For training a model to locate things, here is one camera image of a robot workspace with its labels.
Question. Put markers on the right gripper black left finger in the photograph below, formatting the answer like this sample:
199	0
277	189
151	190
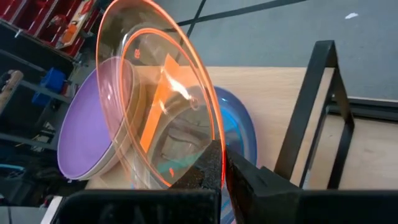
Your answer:
202	193

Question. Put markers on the black table frame rail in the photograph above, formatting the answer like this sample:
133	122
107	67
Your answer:
367	109

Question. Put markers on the red storage bins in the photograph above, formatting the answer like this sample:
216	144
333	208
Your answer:
34	15

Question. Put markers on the transparent orange-red plate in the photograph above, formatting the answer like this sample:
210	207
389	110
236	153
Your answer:
149	102

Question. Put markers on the transparent blue-green plate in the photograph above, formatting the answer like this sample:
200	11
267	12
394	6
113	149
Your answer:
239	124

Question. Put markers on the purple plate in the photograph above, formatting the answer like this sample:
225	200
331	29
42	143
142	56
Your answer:
81	130

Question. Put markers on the wooden shelf with black frame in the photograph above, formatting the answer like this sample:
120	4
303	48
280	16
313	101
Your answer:
264	93

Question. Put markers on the blue storage bin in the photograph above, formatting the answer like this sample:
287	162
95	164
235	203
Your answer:
53	81

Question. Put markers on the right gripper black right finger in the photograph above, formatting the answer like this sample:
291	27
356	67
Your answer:
264	196

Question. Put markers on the black storage rack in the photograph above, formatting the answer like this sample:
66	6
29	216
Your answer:
18	46

